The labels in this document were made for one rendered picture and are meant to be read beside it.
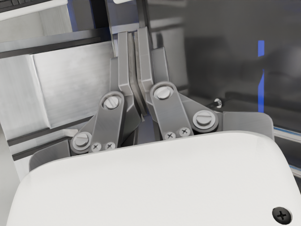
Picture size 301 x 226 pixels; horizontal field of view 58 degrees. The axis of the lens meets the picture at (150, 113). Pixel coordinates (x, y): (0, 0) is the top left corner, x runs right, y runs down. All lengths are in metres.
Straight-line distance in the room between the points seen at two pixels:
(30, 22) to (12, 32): 0.12
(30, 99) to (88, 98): 0.21
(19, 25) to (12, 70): 0.92
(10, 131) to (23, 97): 0.12
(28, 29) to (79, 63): 0.90
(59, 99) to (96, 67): 0.19
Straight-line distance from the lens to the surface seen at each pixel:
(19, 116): 1.03
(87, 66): 1.07
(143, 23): 0.80
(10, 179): 2.07
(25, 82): 1.01
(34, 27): 1.92
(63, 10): 1.40
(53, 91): 1.03
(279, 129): 0.48
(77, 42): 1.03
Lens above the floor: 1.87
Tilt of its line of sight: 53 degrees down
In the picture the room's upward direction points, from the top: 110 degrees clockwise
